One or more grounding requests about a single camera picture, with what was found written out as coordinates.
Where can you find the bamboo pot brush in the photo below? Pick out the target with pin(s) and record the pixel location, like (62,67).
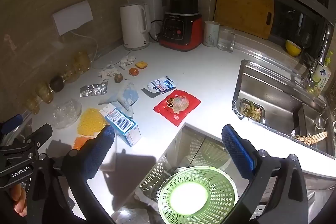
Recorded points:
(313,138)

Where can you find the yellow plastic mesh piece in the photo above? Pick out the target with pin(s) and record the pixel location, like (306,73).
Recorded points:
(90,123)

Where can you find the silver blister pill pack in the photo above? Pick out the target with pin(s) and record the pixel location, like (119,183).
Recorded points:
(93,90)

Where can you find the row of amber glass jars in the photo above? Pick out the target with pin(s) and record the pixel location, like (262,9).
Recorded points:
(69,71)

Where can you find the wine glass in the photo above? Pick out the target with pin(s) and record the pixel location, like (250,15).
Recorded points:
(306,40)

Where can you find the blue white carton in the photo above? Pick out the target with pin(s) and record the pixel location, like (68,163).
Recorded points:
(123,124)

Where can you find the white electric kettle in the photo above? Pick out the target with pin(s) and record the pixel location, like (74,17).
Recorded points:
(134,27)

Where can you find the clear plastic sheet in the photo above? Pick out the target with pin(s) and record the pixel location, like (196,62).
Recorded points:
(320,195)

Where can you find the green dish soap bottle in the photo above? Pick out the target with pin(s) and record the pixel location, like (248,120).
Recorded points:
(323,77)

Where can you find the clear plastic container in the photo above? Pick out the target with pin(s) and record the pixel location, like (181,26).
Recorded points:
(65,113)

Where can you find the chrome faucet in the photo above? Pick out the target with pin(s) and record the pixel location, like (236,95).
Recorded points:
(321,50)

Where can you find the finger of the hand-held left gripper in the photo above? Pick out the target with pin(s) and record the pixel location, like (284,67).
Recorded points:
(36,136)
(10,123)

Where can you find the sink strainer with vegetable scraps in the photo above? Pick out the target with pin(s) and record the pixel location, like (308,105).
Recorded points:
(252,109)

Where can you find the crumpled white tissue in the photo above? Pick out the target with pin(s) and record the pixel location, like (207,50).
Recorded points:
(110,71)
(127,61)

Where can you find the white blue foil packet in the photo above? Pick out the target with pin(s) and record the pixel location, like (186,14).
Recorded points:
(160,85)

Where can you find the green perforated plastic basket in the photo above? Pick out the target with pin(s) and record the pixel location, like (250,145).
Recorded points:
(220,187)

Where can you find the person's left hand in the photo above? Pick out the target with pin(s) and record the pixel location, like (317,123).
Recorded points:
(19,199)

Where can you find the clear glass mug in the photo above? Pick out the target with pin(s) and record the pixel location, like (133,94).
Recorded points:
(225,40)

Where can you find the black red blender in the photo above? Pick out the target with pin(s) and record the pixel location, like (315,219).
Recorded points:
(181,29)

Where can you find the orange plastic piece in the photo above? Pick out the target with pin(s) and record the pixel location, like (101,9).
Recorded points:
(80,142)

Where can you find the glossy cabinet front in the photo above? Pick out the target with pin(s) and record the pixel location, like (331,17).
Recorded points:
(194,140)

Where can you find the yellow bowl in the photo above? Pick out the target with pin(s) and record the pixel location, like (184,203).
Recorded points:
(293,48)

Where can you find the white printed mug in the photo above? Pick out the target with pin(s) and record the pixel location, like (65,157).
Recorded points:
(211,33)

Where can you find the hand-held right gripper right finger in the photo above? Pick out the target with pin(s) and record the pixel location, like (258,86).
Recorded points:
(236,150)

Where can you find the brown round fruit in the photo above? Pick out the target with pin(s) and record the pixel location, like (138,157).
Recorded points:
(118,77)

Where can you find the wooden cutting board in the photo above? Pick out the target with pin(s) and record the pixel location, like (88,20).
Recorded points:
(241,8)

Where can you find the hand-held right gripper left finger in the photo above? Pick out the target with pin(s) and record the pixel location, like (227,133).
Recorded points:
(103,145)

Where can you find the stainless steel sink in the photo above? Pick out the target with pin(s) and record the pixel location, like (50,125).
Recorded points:
(270,98)

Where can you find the red snack packet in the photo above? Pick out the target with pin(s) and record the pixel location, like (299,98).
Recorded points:
(177,107)

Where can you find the light blue crumpled bag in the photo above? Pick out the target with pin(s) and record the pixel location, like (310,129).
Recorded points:
(126,96)

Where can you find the white wall socket cover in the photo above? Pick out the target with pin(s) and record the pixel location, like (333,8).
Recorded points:
(73,16)

